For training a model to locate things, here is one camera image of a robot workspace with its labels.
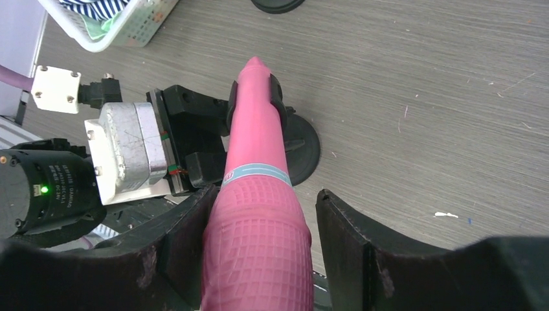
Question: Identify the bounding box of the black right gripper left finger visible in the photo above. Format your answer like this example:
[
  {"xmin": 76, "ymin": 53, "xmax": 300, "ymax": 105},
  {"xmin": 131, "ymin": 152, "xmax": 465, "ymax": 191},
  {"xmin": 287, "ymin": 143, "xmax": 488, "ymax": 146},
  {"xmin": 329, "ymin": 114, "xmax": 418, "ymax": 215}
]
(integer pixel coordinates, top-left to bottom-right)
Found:
[{"xmin": 1, "ymin": 186, "xmax": 218, "ymax": 310}]

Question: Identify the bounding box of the blue striped cloth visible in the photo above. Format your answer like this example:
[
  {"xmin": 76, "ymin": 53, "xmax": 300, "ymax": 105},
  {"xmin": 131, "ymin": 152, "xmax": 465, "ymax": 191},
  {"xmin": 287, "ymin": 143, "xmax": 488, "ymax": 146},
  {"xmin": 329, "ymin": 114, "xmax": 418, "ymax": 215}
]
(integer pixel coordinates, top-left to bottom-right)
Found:
[{"xmin": 58, "ymin": 0, "xmax": 130, "ymax": 21}]

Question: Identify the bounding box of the black microphone stand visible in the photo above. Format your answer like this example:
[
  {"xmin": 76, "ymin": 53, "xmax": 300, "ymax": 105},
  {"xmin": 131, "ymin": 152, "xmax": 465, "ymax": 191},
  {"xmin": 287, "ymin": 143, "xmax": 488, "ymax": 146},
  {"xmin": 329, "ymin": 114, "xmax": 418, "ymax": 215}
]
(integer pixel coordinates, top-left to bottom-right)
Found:
[
  {"xmin": 223, "ymin": 73, "xmax": 321, "ymax": 186},
  {"xmin": 251, "ymin": 0, "xmax": 304, "ymax": 14}
]

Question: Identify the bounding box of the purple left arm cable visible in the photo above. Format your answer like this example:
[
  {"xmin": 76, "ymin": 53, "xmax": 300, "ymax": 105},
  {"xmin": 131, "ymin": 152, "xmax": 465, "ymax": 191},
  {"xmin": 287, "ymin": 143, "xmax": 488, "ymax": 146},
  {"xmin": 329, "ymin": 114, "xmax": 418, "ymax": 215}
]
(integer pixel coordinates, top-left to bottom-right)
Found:
[{"xmin": 0, "ymin": 64, "xmax": 35, "ymax": 93}]

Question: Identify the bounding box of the black front microphone stand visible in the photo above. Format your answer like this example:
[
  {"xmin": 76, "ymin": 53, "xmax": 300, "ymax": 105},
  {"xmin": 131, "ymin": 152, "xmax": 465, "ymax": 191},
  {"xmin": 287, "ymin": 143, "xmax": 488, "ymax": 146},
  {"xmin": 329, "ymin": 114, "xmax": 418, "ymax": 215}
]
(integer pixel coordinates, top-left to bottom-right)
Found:
[{"xmin": 251, "ymin": 0, "xmax": 304, "ymax": 14}]

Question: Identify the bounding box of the green cloth in basket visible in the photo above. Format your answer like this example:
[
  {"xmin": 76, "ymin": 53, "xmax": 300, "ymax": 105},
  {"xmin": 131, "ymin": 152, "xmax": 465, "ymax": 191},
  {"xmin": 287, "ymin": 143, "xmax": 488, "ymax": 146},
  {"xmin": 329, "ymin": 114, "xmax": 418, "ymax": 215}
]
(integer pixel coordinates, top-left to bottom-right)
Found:
[{"xmin": 82, "ymin": 11, "xmax": 122, "ymax": 41}]

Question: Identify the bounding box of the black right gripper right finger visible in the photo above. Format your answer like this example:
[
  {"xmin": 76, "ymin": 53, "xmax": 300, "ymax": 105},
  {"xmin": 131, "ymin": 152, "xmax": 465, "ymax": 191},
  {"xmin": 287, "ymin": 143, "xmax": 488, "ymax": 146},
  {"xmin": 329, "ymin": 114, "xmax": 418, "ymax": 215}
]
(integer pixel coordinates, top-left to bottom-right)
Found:
[{"xmin": 316, "ymin": 189, "xmax": 548, "ymax": 310}]

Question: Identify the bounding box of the pink microphone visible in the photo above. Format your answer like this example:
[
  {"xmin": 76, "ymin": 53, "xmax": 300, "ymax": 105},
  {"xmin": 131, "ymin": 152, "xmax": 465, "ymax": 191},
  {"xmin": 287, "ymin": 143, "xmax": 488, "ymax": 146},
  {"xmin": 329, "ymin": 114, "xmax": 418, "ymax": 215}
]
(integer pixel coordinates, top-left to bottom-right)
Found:
[{"xmin": 201, "ymin": 57, "xmax": 314, "ymax": 310}]

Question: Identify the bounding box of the white plastic basket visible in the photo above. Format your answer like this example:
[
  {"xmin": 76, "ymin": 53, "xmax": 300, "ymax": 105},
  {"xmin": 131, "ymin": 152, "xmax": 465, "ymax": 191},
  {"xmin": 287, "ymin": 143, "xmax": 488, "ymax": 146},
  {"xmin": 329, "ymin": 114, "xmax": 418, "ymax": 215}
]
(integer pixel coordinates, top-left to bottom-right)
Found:
[{"xmin": 39, "ymin": 1, "xmax": 178, "ymax": 52}]

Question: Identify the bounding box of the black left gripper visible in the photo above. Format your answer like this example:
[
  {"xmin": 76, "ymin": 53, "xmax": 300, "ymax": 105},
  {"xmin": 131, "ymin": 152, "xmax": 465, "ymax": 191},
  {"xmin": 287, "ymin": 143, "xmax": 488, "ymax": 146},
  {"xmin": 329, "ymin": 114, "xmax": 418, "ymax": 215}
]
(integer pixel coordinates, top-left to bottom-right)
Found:
[{"xmin": 146, "ymin": 85, "xmax": 229, "ymax": 196}]

